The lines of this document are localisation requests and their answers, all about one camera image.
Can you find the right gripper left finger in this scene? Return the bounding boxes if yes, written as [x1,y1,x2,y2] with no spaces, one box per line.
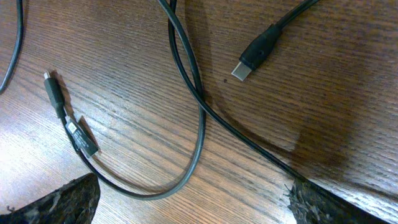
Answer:
[1,173,101,224]

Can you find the black USB-A cable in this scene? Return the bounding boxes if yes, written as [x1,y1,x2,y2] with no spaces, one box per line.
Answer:
[42,0,312,201]

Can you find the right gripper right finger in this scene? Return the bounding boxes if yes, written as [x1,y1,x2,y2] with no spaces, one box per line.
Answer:
[287,179,385,224]

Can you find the black thin USB-C cable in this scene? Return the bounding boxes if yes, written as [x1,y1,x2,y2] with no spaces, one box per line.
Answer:
[231,0,321,82]

